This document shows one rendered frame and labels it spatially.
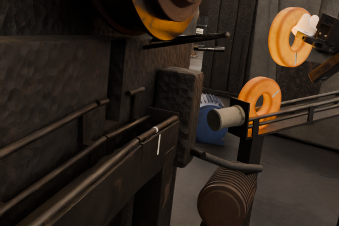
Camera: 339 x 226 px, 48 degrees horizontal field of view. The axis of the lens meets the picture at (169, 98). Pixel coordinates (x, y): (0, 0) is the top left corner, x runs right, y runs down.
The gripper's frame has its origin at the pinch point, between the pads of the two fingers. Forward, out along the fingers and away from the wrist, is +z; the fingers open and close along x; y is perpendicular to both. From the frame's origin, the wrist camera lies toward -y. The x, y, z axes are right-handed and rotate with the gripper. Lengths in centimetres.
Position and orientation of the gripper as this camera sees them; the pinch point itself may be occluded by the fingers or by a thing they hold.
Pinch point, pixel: (293, 30)
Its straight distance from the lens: 108.0
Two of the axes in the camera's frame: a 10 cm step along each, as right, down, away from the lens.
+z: -5.1, -4.8, 7.1
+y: 2.5, -8.8, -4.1
